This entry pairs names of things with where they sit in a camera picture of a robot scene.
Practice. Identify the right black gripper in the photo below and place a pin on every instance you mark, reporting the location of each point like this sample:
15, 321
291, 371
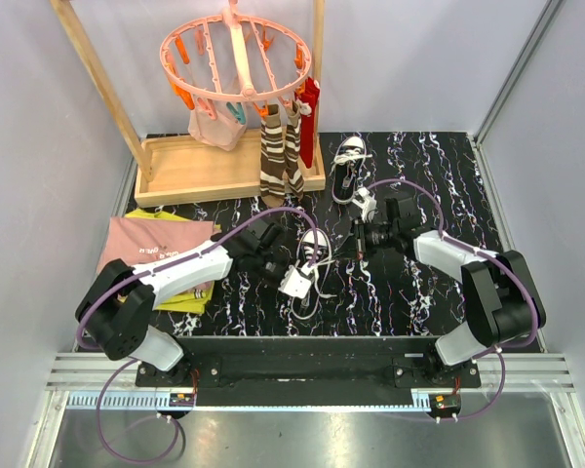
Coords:
359, 235

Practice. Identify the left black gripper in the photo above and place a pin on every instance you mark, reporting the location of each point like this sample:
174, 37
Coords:
286, 261

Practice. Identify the black white sneaker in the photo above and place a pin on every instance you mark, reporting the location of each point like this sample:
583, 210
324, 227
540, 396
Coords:
314, 255
349, 158

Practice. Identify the white shoelace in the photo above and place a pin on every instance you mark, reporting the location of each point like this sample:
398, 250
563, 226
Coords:
321, 270

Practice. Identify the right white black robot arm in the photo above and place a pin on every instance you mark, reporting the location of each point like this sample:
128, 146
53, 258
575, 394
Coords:
502, 305

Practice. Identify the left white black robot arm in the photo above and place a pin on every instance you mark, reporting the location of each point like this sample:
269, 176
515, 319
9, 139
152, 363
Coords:
116, 309

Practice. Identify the black marble pattern mat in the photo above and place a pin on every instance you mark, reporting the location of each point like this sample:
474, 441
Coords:
386, 295

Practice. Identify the yellow-green folded garment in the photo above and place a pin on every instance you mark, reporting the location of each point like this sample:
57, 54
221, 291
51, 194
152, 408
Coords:
192, 301

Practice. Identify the right brown striped sock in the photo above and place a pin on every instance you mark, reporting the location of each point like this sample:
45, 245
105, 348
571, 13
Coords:
292, 150

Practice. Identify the brown striped sock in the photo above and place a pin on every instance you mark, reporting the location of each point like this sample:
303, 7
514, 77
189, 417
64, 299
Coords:
292, 150
272, 159

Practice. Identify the left brown striped sock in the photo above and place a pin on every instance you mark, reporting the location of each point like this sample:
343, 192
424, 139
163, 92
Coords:
272, 159

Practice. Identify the wooden drying rack stand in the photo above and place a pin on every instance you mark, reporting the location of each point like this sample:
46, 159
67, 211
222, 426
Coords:
179, 169

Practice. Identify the pink folded t-shirt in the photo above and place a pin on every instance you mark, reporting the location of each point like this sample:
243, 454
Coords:
140, 237

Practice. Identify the pink hanging garment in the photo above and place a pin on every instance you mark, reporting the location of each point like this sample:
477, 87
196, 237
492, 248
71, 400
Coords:
223, 132

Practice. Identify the red hanging cloth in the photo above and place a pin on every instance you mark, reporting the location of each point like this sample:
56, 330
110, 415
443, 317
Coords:
308, 98

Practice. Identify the pink round clip hanger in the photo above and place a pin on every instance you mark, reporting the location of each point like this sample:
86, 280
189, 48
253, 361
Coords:
173, 53

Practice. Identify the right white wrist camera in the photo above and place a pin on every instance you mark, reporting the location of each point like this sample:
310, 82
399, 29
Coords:
365, 201

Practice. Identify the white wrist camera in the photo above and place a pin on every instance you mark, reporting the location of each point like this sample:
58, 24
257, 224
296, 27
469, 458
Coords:
297, 281
365, 201

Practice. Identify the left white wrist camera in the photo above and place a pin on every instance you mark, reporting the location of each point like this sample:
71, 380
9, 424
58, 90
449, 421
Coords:
297, 281

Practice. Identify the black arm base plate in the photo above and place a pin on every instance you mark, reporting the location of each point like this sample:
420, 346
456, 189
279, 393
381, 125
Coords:
310, 373

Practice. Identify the grey slotted cable duct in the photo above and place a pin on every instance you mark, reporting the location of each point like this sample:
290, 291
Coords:
138, 400

